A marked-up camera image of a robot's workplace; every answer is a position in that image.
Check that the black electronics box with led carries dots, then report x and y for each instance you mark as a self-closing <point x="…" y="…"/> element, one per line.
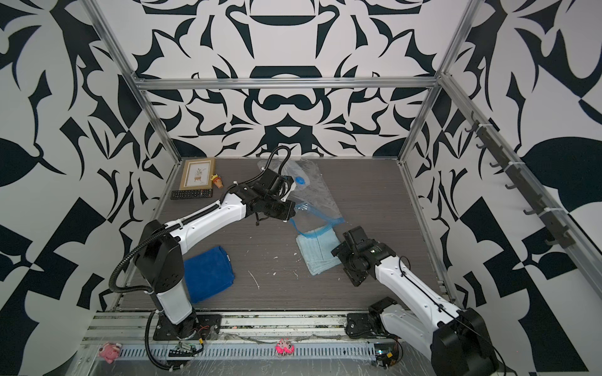
<point x="387" y="358"/>

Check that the black wall hook rack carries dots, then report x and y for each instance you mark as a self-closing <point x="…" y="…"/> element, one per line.
<point x="540" y="203"/>

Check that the light teal towel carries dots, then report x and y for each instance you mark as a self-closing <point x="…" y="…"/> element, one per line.
<point x="316" y="249"/>

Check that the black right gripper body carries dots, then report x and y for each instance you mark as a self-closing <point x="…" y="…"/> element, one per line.
<point x="348" y="259"/>

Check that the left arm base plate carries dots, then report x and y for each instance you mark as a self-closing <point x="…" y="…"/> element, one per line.
<point x="192" y="328"/>

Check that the clear plastic vacuum bag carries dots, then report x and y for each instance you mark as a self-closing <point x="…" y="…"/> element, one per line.
<point x="316" y="210"/>

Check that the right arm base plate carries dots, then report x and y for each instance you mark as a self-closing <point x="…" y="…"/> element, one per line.
<point x="365" y="325"/>

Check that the magenta toy on rail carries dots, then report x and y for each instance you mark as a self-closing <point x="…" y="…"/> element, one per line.
<point x="284" y="347"/>

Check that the ice cream cone toy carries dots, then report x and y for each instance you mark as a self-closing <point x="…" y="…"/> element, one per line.
<point x="217" y="181"/>

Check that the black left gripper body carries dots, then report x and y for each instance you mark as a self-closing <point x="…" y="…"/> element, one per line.
<point x="277" y="209"/>

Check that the dark blue towel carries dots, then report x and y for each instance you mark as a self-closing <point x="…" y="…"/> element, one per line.
<point x="208" y="274"/>

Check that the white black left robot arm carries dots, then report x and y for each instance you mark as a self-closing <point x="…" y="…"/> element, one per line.
<point x="160" y="262"/>

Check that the black tv remote control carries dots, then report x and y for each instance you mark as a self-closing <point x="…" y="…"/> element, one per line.
<point x="191" y="194"/>

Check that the wooden picture frame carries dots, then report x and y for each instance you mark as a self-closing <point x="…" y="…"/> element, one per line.
<point x="197" y="174"/>

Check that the white slotted cable duct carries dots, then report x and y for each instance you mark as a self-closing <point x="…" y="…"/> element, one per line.
<point x="253" y="351"/>

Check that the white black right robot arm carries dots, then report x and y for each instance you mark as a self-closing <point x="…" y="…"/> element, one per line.
<point x="456" y="341"/>

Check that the pink toy on rail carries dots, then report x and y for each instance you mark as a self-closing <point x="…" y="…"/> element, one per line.
<point x="110" y="352"/>

